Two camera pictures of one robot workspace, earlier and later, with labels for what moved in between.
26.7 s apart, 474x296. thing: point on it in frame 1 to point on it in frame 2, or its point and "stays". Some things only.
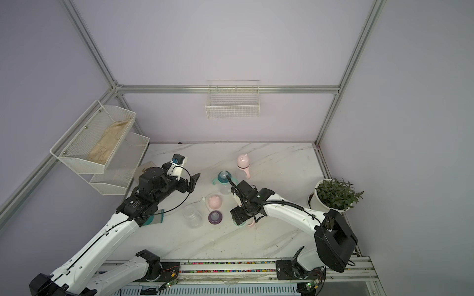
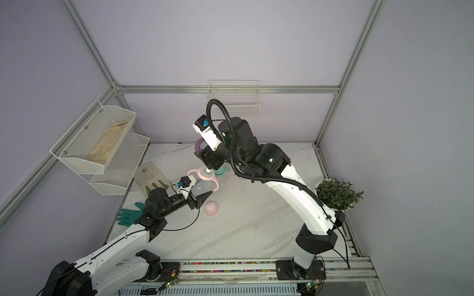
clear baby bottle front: [225, 189] to [224, 180]
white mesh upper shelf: [92, 142] stays
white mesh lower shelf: [121, 166] stays
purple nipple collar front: [215, 217] to [197, 145]
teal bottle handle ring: [232, 181] to [221, 171]
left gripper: [183, 188] to [198, 202]
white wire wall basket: [233, 99] stays
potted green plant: [332, 194] stays
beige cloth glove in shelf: [103, 150] stays
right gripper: [239, 215] to [212, 158]
